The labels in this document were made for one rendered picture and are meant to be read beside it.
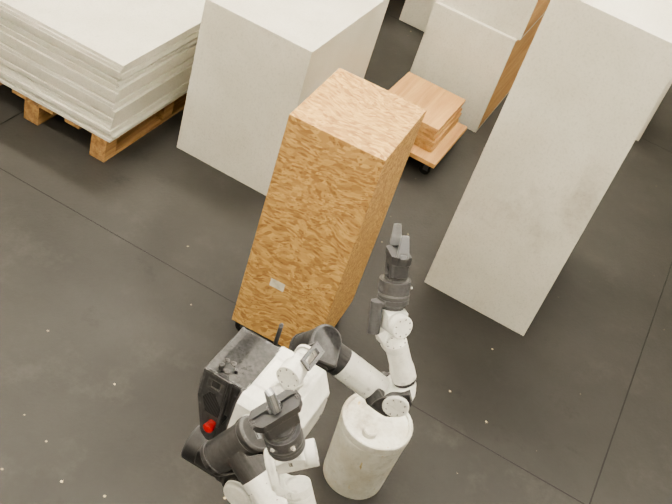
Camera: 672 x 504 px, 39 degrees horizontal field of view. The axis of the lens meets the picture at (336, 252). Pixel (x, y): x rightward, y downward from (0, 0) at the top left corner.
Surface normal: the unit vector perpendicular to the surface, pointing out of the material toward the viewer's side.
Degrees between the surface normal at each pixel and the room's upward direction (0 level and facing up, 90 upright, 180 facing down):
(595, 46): 90
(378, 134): 0
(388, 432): 0
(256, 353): 0
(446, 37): 90
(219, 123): 90
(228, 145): 90
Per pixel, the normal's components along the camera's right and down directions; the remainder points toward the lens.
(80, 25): 0.26, -0.73
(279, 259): -0.39, 0.51
